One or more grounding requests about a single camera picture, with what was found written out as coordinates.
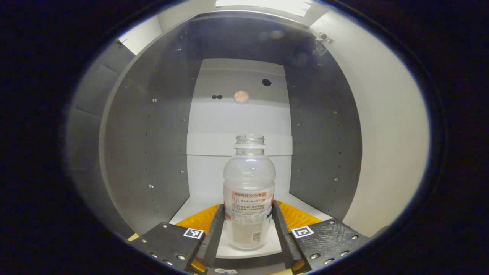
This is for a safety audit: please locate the ceiling light panel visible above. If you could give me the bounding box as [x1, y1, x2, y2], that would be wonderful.
[216, 0, 312, 16]

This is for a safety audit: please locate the clear plastic bottle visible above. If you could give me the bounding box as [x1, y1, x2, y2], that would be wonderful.
[223, 134, 276, 251]

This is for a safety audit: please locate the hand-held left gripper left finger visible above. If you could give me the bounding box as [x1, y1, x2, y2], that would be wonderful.
[130, 204, 226, 275]

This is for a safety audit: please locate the grey cabinet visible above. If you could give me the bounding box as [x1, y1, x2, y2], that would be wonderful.
[99, 11, 363, 270]

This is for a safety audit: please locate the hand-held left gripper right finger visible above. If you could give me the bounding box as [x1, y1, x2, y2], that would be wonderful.
[271, 200, 370, 274]

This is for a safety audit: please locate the metal door hinge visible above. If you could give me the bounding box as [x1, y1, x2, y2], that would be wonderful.
[313, 32, 334, 56]

